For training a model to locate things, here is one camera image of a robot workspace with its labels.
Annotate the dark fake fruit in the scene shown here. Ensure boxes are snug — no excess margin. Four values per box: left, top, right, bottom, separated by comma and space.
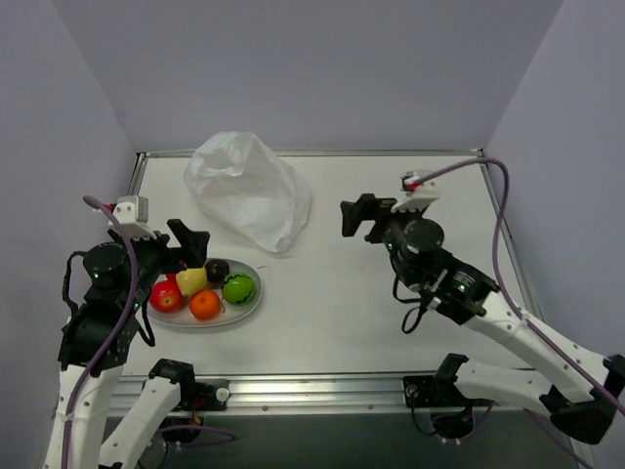
204, 259, 230, 284

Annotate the yellow fake pear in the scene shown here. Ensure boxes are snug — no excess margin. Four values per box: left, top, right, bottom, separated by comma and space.
175, 267, 208, 298

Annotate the red fake apple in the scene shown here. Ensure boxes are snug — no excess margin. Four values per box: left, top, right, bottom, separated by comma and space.
148, 279, 186, 314

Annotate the orange fake fruit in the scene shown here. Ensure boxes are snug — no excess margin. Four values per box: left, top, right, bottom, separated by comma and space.
188, 288, 222, 321

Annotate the green fake fruit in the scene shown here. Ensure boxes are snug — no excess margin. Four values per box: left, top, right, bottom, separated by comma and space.
221, 272, 256, 305

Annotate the white plastic bag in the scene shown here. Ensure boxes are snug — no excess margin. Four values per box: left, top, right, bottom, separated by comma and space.
183, 132, 313, 254

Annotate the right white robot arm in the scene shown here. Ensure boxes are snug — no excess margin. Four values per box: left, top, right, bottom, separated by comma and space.
340, 193, 624, 445

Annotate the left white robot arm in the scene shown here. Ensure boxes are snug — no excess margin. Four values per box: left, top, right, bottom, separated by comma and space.
43, 219, 210, 468

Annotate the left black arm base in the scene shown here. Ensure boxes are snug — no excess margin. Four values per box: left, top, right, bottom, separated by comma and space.
160, 379, 229, 430

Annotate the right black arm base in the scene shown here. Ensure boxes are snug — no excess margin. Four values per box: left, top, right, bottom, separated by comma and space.
402, 375, 494, 445

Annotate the white oval plate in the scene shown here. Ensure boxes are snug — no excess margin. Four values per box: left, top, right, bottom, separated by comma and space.
147, 259, 263, 328

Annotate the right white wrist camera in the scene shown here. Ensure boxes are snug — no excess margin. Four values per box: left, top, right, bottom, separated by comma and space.
391, 171, 439, 214

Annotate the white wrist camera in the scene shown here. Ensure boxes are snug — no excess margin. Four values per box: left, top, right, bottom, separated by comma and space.
83, 195, 156, 242
391, 171, 439, 214

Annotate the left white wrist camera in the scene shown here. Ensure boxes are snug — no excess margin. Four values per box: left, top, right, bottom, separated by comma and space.
83, 195, 156, 242

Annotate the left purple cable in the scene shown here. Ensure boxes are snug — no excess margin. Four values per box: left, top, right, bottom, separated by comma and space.
61, 194, 236, 469

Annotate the purple cable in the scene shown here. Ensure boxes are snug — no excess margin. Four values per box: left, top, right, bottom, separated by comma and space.
61, 194, 236, 469
412, 158, 625, 469

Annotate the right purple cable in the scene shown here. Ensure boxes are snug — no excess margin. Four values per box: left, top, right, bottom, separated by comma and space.
412, 158, 625, 469

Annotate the aluminium mounting rail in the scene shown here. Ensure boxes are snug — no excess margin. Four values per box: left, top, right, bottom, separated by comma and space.
106, 374, 509, 416

